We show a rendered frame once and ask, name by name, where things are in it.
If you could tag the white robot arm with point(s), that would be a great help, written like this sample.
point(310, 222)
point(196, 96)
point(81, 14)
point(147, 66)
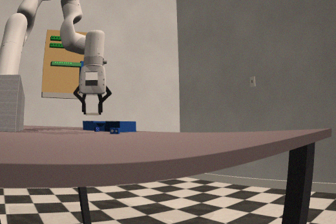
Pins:
point(19, 26)

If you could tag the blue nine-volt battery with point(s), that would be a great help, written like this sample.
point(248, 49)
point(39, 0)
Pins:
point(114, 130)

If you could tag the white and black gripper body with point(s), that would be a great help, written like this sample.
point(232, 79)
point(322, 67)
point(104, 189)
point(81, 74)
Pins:
point(92, 90)

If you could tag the blue three-compartment bin rack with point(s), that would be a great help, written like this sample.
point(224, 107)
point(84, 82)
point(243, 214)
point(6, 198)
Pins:
point(125, 126)

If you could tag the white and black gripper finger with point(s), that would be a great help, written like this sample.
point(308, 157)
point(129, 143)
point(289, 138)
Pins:
point(102, 99)
point(82, 99)

